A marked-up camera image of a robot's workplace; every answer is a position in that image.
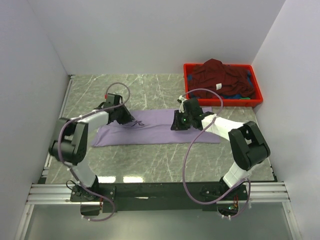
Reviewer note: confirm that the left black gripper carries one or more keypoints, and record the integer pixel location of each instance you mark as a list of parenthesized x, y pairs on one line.
[(127, 117)]

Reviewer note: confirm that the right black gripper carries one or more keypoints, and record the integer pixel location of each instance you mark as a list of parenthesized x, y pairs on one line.
[(177, 125)]

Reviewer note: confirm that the lavender t shirt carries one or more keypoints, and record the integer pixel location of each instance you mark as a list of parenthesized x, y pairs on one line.
[(149, 127)]

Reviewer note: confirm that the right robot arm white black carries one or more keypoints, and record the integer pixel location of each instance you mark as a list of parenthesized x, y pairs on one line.
[(248, 146)]

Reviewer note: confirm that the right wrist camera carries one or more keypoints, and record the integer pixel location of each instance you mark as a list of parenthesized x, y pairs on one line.
[(189, 107)]

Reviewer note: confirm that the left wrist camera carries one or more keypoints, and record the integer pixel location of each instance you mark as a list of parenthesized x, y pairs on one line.
[(112, 100)]

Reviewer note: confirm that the red plastic bin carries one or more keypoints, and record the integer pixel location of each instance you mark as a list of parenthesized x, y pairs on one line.
[(215, 102)]

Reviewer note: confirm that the aluminium front rail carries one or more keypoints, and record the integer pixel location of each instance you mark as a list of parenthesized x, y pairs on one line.
[(59, 194)]

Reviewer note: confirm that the dark red t shirt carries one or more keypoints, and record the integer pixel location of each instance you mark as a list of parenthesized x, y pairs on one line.
[(213, 66)]

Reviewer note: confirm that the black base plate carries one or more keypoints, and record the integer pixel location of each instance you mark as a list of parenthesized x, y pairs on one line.
[(120, 197)]

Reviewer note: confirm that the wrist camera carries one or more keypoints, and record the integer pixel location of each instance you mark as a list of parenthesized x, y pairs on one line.
[(189, 107), (112, 100)]

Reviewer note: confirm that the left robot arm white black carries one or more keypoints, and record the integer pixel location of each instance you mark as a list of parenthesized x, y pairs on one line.
[(70, 139)]

